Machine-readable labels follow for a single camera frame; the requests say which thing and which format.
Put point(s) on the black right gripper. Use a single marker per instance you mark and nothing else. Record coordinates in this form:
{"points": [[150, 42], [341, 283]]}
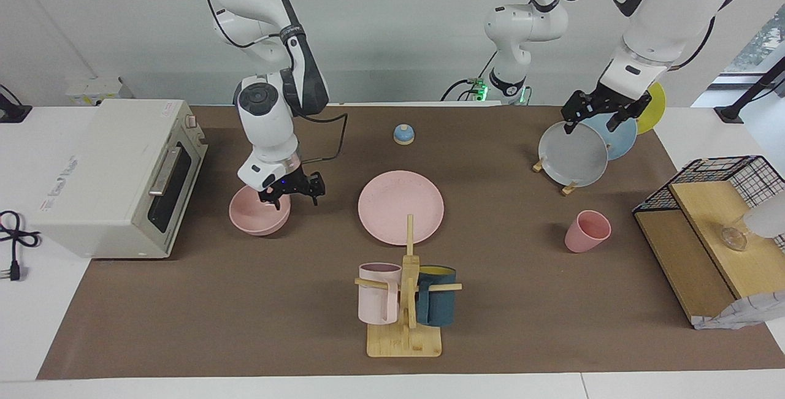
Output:
{"points": [[294, 182]]}

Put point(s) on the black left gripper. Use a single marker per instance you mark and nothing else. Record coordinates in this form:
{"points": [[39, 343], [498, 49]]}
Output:
{"points": [[604, 106]]}

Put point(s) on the pink bowl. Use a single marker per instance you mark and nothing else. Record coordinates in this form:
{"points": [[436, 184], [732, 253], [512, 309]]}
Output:
{"points": [[257, 221]]}

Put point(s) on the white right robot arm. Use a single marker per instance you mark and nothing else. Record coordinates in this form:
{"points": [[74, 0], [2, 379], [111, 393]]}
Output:
{"points": [[270, 111]]}

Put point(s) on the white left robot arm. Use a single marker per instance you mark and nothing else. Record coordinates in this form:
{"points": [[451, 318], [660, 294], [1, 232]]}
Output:
{"points": [[662, 13]]}

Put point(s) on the light blue plate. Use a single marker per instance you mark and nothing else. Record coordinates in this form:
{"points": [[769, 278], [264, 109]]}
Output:
{"points": [[622, 141]]}

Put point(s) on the grey plate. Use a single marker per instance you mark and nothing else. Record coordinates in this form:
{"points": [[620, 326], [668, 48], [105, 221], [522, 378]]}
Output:
{"points": [[573, 157]]}

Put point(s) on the yellow plate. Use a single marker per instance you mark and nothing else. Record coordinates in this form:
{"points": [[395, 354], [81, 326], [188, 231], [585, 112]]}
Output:
{"points": [[656, 111]]}

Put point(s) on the wooden plate rack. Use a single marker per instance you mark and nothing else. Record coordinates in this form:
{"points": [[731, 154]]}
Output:
{"points": [[569, 189]]}

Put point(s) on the pink speckled plate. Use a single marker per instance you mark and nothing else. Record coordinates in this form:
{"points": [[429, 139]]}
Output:
{"points": [[392, 203]]}

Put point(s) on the blue lid with wooden knob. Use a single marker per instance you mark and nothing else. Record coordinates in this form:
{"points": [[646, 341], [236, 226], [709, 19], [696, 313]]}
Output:
{"points": [[404, 136]]}

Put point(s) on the light pink mug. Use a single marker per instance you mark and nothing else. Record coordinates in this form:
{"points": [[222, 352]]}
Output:
{"points": [[377, 301]]}

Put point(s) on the dark teal mug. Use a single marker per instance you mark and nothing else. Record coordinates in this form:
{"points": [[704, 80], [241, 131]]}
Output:
{"points": [[438, 304]]}

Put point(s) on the clear glass dish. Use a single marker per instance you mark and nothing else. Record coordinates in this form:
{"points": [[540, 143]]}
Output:
{"points": [[734, 236]]}

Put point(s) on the wooden mug tree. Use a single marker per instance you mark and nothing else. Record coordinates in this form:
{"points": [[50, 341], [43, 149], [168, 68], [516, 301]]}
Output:
{"points": [[405, 344]]}

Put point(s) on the cream toaster oven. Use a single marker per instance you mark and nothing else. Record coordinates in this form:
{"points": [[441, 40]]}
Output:
{"points": [[104, 172]]}

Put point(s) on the brown table mat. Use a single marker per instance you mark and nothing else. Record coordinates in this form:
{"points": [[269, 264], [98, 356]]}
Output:
{"points": [[521, 301]]}

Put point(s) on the white translucent object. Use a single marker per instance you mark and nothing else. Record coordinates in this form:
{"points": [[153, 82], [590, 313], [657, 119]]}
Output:
{"points": [[766, 218]]}

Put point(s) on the white power strip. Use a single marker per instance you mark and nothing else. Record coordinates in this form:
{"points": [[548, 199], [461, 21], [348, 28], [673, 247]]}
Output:
{"points": [[95, 89]]}

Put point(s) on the marble patterned cloth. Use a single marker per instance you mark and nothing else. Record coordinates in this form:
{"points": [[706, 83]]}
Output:
{"points": [[736, 314]]}

